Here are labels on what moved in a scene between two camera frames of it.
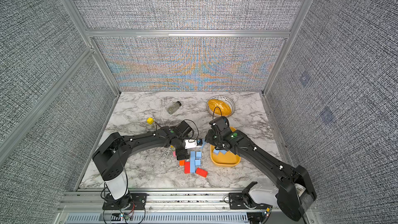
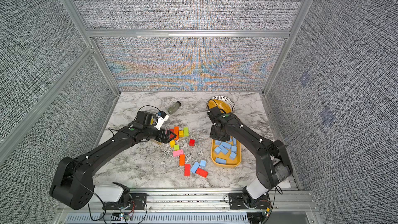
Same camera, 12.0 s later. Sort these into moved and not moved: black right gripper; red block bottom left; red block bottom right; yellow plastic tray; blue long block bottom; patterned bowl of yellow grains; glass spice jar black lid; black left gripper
Moved: blue long block bottom; black right gripper; black left gripper
Not moved: red block bottom right; patterned bowl of yellow grains; glass spice jar black lid; yellow plastic tray; red block bottom left
